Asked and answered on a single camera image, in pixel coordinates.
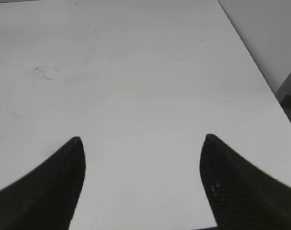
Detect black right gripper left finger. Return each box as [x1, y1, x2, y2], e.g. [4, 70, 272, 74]
[0, 137, 85, 230]

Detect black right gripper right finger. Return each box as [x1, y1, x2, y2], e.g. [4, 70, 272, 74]
[199, 134, 291, 230]

